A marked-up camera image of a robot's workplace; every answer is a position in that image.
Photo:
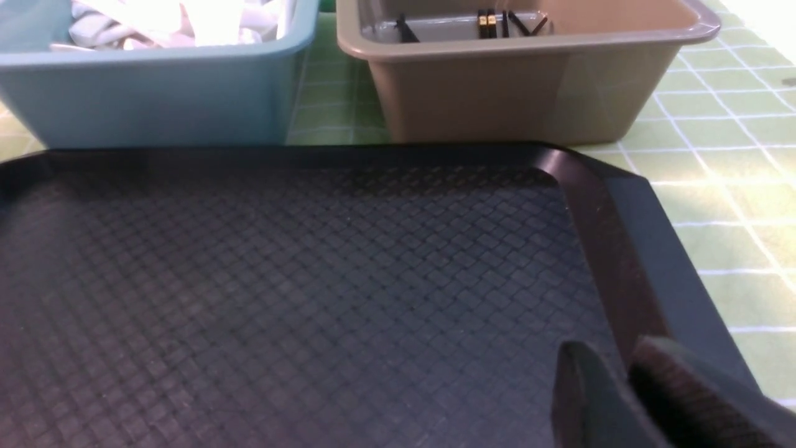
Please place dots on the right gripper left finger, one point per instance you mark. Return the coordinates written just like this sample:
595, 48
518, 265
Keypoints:
594, 406

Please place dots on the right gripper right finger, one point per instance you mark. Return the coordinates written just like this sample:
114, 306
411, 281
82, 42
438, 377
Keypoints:
696, 404

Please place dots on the black serving tray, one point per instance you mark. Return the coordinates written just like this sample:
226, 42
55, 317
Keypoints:
326, 296

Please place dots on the brown plastic bin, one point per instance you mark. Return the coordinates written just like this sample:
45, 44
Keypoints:
585, 84

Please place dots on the black chopsticks in bin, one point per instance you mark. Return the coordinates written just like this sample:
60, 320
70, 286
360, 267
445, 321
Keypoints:
485, 24

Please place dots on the teal plastic bin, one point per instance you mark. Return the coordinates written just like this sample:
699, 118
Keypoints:
241, 95

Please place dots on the pile of white spoons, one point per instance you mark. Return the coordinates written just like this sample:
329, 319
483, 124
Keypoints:
129, 25

